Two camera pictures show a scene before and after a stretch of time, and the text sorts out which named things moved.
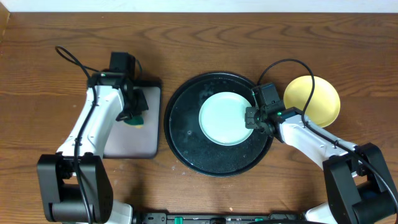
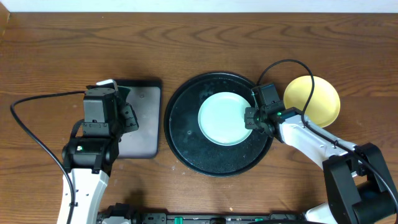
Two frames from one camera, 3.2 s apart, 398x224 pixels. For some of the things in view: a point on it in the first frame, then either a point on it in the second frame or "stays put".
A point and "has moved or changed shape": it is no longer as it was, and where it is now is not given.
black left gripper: [141, 98] to [129, 113]
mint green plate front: [222, 119] stays put
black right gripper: [250, 112] stays put
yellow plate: [324, 106] stays put
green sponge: [135, 120] has moved or changed shape
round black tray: [186, 141] stays put
